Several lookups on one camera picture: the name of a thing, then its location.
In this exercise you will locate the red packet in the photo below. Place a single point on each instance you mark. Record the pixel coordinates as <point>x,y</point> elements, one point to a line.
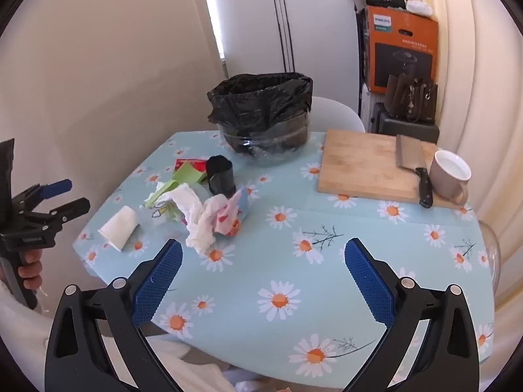
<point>198,165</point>

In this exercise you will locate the black plastic cup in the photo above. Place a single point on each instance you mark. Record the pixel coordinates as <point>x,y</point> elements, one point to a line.
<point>220,177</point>

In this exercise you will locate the brown leather handbag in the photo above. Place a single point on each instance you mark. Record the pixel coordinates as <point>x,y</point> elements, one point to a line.
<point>412,100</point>

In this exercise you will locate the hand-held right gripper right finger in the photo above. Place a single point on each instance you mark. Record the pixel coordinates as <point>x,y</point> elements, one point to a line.
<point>367,277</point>

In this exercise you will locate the white paper cup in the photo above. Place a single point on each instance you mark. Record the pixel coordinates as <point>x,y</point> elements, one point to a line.
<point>119,228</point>

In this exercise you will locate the clear bin with black bag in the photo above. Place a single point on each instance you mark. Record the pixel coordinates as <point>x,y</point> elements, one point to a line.
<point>261,110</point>

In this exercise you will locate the white wardrobe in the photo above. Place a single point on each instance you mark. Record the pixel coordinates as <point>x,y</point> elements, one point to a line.
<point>318,28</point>

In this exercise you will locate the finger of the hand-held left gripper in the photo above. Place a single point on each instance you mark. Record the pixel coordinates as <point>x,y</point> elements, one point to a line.
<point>57,187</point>
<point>71,207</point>

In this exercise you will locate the white ribbed suitcase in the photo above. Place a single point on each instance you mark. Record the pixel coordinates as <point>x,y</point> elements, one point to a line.
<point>365,110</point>

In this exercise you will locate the black suitcase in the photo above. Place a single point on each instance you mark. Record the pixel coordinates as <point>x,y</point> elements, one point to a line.
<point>404,130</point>

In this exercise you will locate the person's left hand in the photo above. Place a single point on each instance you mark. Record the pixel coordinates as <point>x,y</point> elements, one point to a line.
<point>32,269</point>

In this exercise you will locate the orange cardboard box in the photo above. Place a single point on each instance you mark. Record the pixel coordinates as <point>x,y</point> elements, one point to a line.
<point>402,32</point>

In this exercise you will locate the white tissue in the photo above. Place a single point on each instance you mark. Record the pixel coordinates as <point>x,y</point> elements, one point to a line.
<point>196,216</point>

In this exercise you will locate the wooden cutting board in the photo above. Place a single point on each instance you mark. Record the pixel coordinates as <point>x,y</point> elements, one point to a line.
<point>359,167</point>

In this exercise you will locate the white pouch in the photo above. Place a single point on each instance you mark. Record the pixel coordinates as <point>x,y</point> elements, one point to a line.
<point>419,7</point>

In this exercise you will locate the cream curtain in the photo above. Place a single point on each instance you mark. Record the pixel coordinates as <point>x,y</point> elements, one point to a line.
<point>478,90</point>

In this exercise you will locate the white chair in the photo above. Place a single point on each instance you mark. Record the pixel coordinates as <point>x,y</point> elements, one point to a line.
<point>335,114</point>

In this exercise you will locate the clear glass bowl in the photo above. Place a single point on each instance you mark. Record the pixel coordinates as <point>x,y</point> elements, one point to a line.
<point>492,253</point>

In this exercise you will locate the clear printed plastic bag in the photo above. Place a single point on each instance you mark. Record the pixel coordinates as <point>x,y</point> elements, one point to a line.
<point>163,212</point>

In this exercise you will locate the beige mug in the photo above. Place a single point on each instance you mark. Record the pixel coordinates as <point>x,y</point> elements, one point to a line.
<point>447,179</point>

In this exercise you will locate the person's left forearm white sleeve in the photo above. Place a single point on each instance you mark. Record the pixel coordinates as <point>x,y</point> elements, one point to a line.
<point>18,322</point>

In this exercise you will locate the pink and blue wrapper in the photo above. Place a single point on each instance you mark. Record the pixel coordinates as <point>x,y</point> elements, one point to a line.
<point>233,208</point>

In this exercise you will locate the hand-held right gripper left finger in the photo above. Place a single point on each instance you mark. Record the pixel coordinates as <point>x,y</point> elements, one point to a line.
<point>161,277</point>

